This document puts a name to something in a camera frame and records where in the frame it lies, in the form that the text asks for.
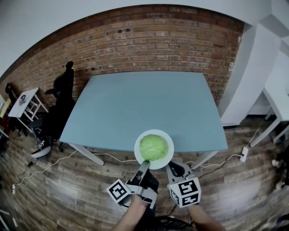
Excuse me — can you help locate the green cabbage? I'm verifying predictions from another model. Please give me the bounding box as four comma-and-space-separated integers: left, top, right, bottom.
139, 134, 169, 162

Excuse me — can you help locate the black and white sneaker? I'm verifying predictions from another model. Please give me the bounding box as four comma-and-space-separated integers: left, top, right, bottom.
31, 137, 52, 158

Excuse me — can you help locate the black office chair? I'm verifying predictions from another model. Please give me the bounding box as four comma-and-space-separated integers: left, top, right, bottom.
45, 60, 77, 146

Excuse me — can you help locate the white power strip cable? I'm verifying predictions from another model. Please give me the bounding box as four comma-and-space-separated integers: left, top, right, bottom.
184, 153, 243, 169

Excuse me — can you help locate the white desk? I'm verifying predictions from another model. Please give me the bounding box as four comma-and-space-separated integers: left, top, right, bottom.
248, 85, 289, 148

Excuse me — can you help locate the white round plate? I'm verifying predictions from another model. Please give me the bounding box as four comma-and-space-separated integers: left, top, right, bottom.
134, 129, 175, 170

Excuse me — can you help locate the person's black patterned shirt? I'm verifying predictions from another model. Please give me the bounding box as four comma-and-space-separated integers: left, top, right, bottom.
146, 215, 195, 231

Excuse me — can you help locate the thin white hanging cable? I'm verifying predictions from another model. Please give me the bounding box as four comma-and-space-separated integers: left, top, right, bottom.
247, 119, 265, 148

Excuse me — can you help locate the person's right forearm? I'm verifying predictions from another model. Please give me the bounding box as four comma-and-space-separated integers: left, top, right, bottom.
187, 204, 226, 231

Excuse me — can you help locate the person's left forearm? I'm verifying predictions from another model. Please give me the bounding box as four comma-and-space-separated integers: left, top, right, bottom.
112, 195, 150, 231

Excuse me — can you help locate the light blue table top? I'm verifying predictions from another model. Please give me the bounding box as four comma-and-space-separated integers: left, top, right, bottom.
59, 71, 228, 170

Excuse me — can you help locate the white side table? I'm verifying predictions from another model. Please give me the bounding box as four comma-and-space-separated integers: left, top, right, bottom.
8, 87, 49, 134

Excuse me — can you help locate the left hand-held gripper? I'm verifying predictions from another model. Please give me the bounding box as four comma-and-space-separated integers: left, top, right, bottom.
106, 160, 158, 209

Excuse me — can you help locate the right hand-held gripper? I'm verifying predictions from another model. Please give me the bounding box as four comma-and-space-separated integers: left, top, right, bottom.
166, 162, 201, 208

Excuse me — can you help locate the long white floor cable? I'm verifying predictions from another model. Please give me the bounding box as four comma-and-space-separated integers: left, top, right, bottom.
13, 150, 139, 189

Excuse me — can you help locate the white power strip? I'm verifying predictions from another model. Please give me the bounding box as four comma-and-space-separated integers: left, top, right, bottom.
239, 146, 249, 162

